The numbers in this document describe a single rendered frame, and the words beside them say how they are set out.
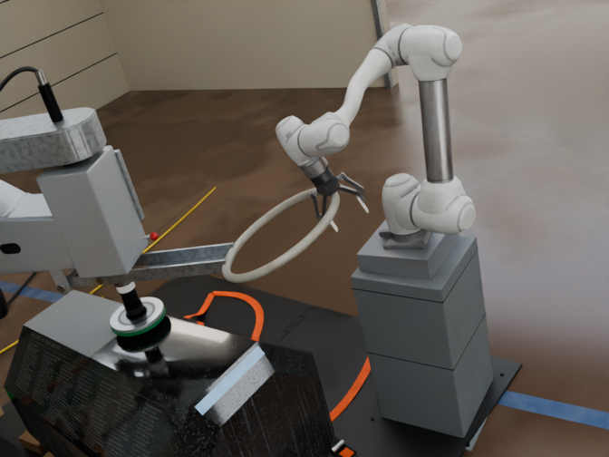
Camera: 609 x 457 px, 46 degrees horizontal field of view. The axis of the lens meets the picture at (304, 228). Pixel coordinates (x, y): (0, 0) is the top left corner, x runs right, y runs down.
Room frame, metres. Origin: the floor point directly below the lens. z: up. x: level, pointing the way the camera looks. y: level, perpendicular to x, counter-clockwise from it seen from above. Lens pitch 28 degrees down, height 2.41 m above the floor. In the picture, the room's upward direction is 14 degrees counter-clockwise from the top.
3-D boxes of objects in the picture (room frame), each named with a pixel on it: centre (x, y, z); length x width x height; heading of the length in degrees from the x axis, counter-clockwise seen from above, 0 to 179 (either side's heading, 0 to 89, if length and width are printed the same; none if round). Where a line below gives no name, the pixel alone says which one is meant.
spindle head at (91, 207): (2.43, 0.79, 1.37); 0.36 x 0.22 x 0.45; 73
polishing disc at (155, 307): (2.41, 0.72, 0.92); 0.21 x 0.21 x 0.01
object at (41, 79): (2.41, 0.72, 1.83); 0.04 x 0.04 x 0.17
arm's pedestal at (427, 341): (2.52, -0.41, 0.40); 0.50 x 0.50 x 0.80; 52
